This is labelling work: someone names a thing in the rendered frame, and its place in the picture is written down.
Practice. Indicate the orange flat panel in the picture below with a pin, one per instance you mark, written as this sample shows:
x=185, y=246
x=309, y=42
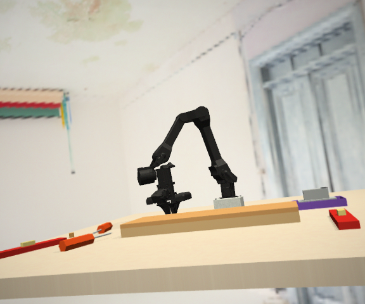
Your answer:
x=223, y=218

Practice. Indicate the red flat block with small yellow cube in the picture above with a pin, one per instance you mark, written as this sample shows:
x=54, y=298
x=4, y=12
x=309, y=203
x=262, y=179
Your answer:
x=344, y=220
x=29, y=246

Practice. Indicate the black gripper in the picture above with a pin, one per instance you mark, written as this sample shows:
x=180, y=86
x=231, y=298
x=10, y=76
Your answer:
x=175, y=199

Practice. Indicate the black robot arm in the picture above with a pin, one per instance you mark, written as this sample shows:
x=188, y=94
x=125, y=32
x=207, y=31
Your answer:
x=219, y=168

